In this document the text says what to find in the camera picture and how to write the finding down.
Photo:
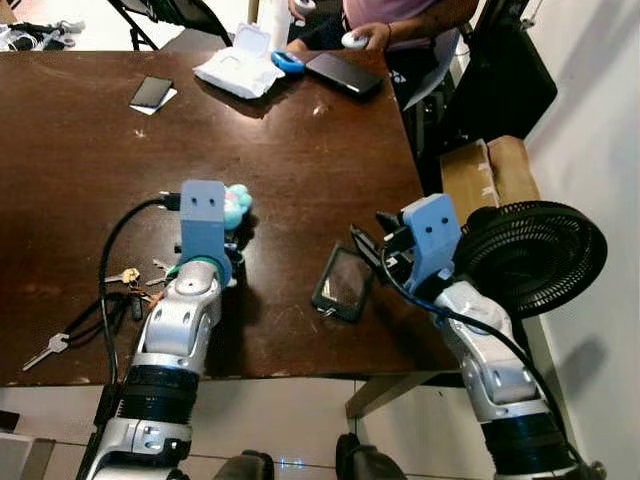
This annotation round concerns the black clear-window card holder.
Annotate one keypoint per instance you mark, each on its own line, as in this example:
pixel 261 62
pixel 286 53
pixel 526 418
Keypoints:
pixel 345 283

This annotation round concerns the blue plastic object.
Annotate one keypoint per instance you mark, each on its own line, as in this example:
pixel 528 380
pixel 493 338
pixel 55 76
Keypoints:
pixel 290 63

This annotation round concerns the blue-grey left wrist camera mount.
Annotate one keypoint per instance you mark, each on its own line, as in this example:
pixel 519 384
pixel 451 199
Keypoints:
pixel 203 215

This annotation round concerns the large black phone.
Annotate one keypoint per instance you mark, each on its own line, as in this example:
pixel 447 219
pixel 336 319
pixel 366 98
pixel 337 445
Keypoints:
pixel 343 74

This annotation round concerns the person's hand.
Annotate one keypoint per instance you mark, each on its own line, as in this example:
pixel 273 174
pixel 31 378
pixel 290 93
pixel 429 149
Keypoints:
pixel 378 35

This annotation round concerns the black robot foot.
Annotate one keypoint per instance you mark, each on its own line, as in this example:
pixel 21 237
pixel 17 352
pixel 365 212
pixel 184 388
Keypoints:
pixel 245 467
pixel 368 462

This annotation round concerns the black bag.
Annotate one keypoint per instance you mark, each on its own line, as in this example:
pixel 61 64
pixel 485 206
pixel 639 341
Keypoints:
pixel 505 75

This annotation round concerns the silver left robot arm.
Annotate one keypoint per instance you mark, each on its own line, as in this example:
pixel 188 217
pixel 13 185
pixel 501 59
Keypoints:
pixel 180 320

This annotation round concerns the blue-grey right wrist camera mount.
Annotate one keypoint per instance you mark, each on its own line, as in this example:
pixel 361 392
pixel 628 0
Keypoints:
pixel 430 235

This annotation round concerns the small black smartphone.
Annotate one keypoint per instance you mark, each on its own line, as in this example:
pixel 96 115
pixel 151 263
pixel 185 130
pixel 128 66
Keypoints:
pixel 151 92

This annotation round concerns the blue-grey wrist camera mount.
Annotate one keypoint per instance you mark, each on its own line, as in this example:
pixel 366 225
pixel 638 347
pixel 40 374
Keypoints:
pixel 430 235
pixel 203 215

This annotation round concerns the open white box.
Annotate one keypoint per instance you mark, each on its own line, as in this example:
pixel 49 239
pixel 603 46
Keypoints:
pixel 240 68

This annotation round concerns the white hand controller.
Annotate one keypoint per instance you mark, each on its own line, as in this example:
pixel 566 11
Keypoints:
pixel 354 41

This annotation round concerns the person's torso pink shirt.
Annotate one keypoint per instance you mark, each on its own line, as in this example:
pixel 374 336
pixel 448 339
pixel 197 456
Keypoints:
pixel 400 12

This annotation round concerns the black round fan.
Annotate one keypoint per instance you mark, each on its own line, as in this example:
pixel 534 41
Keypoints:
pixel 530 258

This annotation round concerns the bunch of keys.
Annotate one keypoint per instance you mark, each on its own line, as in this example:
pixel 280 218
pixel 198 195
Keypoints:
pixel 130 278

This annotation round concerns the black robot left foot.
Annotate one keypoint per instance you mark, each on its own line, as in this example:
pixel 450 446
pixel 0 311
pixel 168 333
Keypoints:
pixel 245 467

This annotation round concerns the white table leg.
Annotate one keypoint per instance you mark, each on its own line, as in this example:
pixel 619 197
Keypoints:
pixel 385 393

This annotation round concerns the silver key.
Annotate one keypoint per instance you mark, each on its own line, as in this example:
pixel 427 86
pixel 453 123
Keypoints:
pixel 45 351

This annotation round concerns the black robot right foot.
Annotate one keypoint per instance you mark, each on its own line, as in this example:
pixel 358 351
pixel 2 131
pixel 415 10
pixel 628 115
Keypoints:
pixel 368 462

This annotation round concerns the white paper slip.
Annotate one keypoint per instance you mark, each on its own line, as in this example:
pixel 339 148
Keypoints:
pixel 165 101

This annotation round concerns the black folding chair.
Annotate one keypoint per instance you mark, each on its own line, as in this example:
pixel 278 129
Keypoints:
pixel 175 15

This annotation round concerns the brown box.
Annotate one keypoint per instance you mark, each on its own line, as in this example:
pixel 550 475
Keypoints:
pixel 513 168

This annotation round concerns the taped cardboard box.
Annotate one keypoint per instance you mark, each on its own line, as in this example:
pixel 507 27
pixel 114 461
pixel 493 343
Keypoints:
pixel 468 180

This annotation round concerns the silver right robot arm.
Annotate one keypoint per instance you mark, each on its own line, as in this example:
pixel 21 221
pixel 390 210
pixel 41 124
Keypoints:
pixel 480 340

